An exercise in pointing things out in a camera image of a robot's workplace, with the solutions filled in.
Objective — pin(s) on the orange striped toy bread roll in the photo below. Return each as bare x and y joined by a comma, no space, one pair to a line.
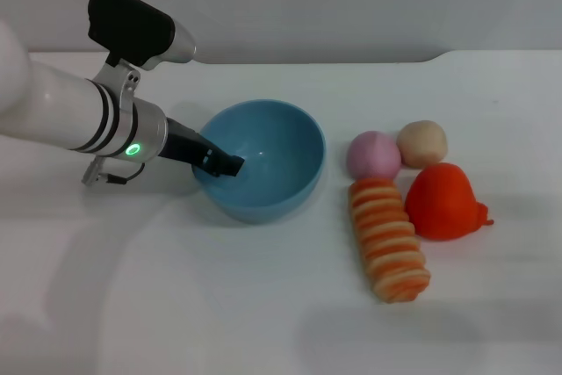
386,239

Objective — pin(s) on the blue plastic bowl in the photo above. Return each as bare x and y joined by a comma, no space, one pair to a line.
276,164

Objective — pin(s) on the pink soft ball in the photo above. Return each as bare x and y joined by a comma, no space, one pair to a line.
373,155

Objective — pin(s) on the beige soft ball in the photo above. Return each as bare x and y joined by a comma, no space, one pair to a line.
422,143

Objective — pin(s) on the red tomato toy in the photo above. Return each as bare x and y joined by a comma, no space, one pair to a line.
443,204

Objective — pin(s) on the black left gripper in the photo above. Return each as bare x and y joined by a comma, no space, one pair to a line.
184,146

